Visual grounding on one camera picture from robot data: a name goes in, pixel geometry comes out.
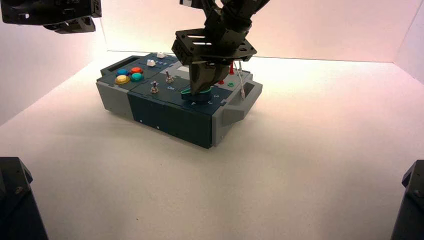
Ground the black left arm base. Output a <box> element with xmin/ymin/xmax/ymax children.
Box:
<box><xmin>0</xmin><ymin>156</ymin><xmax>50</xmax><ymax>240</ymax></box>

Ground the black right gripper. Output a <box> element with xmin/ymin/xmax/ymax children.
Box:
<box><xmin>171</xmin><ymin>16</ymin><xmax>258</xmax><ymax>97</ymax></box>

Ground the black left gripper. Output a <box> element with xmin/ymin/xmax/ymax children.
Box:
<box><xmin>0</xmin><ymin>0</ymin><xmax>103</xmax><ymax>35</ymax></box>

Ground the green rotary knob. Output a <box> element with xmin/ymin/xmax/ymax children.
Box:
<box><xmin>180</xmin><ymin>86</ymin><xmax>213</xmax><ymax>102</ymax></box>

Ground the white jumper cable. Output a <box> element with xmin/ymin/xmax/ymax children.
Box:
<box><xmin>233</xmin><ymin>61</ymin><xmax>247</xmax><ymax>100</ymax></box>

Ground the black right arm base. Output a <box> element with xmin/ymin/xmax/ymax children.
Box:
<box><xmin>390</xmin><ymin>159</ymin><xmax>424</xmax><ymax>240</ymax></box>

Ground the dark teal grey control box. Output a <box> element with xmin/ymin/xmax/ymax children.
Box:
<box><xmin>96</xmin><ymin>52</ymin><xmax>264</xmax><ymax>150</ymax></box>

